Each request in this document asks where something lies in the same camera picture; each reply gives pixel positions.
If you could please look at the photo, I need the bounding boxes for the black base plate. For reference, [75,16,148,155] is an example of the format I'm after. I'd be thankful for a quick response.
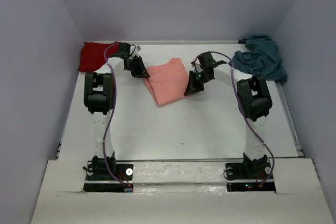
[83,162,134,193]
[223,163,276,193]

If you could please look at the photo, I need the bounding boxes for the red folded t shirt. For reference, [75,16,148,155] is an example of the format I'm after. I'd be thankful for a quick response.
[78,42,124,74]

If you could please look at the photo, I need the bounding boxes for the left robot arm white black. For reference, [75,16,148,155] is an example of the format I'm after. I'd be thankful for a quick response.
[83,42,150,183]

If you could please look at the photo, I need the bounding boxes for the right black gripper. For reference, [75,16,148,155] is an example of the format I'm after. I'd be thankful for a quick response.
[184,71,213,97]

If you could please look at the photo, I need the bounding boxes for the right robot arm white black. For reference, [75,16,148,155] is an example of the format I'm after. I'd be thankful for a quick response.
[184,51,275,183]

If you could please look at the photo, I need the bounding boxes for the blue crumpled t shirt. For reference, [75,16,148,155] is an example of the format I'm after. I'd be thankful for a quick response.
[229,35,288,85]

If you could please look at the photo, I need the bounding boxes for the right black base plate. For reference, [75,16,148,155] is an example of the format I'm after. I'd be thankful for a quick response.
[223,163,276,193]

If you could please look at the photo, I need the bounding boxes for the pink t shirt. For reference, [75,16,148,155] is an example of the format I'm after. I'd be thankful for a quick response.
[143,58,188,107]

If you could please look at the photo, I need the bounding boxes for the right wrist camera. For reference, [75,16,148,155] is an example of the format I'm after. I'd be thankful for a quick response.
[191,58,203,74]

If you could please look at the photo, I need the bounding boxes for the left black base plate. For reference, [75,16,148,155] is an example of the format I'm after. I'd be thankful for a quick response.
[83,162,134,193]

